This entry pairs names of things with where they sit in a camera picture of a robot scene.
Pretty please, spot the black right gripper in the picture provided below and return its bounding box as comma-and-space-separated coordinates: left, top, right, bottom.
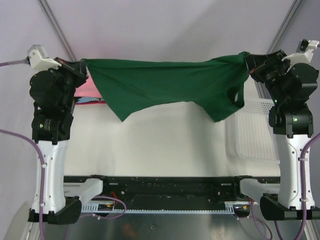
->
244, 49, 293, 104

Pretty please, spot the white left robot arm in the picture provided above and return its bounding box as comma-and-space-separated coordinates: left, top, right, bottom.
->
28, 57, 111, 225

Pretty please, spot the green t shirt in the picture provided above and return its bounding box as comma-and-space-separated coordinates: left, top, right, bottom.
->
84, 51, 249, 122

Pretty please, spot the grey slotted cable duct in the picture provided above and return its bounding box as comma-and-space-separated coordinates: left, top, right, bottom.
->
81, 201, 237, 215

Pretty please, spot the aluminium frame post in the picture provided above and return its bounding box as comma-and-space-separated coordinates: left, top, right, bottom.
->
266, 0, 305, 54
36, 0, 77, 61

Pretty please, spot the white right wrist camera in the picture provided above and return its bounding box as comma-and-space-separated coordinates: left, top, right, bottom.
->
282, 39, 320, 66

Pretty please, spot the left aluminium frame post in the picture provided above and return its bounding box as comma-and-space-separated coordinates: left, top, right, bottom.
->
36, 0, 77, 61

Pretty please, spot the black printed folded t shirt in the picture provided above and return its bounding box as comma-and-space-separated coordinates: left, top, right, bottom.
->
74, 96, 106, 105

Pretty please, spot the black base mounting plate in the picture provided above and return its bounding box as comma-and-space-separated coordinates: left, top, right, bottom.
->
63, 175, 280, 202

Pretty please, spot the white perforated plastic basket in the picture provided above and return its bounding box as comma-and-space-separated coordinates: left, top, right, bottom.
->
232, 97, 282, 162

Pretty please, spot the right aluminium frame post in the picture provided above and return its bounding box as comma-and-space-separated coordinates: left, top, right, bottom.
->
266, 0, 305, 54

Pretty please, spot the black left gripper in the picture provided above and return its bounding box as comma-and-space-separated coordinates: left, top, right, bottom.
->
47, 56, 89, 111

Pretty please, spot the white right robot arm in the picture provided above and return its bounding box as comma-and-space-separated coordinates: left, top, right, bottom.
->
230, 50, 320, 221

